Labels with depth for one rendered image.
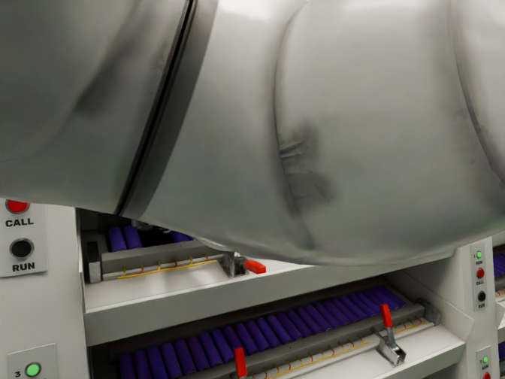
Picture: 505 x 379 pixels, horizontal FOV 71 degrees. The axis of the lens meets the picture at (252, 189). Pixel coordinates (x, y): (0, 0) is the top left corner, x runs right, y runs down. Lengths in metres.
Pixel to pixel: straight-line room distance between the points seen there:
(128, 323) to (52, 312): 0.08
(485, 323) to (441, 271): 0.12
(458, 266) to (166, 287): 0.52
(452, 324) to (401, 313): 0.09
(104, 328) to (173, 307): 0.08
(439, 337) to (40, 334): 0.63
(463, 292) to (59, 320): 0.64
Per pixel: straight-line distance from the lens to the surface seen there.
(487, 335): 0.84
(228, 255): 0.46
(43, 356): 0.43
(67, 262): 0.41
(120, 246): 0.49
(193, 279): 0.45
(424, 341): 0.74
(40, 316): 0.42
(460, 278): 0.75
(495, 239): 0.84
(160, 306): 0.43
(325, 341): 0.63
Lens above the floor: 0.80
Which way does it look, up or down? 1 degrees down
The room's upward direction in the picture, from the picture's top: 4 degrees counter-clockwise
